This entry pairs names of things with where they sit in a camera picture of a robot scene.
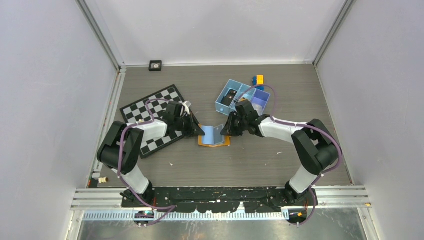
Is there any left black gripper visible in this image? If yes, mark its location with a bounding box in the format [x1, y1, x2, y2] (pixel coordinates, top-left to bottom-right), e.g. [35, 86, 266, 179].
[174, 112, 205, 138]

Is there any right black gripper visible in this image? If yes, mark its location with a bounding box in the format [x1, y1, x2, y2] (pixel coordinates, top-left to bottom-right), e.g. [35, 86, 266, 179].
[220, 112, 248, 137]

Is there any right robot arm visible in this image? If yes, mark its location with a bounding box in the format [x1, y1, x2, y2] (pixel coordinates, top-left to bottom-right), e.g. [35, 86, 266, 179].
[221, 100, 343, 205]

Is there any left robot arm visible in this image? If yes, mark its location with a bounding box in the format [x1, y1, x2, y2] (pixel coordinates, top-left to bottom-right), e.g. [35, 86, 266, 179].
[96, 101, 205, 207]

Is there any black item in tray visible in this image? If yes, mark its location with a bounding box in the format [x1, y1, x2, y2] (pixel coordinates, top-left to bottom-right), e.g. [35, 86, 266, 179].
[220, 89, 237, 106]

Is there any blue compartment tray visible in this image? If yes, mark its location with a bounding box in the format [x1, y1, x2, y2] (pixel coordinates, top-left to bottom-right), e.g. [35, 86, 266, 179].
[214, 79, 271, 116]

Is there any blue orange toy block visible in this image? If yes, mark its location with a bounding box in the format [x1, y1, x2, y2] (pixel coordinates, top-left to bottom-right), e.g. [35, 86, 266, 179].
[252, 74, 265, 91]

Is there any black white chessboard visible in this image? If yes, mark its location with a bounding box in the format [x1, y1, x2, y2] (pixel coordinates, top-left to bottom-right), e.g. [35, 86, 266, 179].
[120, 84, 185, 159]

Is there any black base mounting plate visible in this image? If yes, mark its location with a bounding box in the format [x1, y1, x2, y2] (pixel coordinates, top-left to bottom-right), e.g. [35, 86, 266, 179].
[121, 186, 318, 214]

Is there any small black square device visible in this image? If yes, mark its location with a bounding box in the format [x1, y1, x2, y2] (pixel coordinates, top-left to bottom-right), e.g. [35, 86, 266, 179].
[148, 60, 163, 72]

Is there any small beige peg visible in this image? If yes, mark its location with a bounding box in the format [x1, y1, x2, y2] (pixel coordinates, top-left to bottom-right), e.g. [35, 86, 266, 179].
[97, 177, 109, 184]

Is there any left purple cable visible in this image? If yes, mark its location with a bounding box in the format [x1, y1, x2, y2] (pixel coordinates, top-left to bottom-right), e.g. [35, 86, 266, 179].
[117, 97, 190, 227]

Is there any aluminium frame rail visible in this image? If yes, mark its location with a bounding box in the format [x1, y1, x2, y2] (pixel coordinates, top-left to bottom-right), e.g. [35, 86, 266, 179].
[70, 188, 126, 211]

